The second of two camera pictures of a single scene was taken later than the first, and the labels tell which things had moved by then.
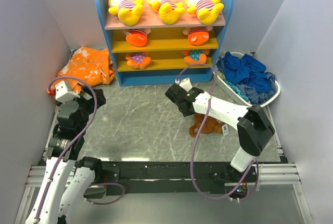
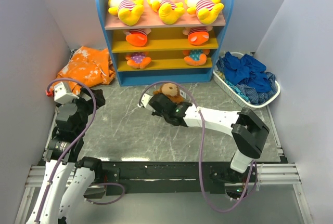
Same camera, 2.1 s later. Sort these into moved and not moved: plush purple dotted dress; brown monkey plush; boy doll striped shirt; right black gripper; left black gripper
Moved: right black gripper; brown monkey plush
Not moved: boy doll striped shirt; left black gripper; plush purple dotted dress
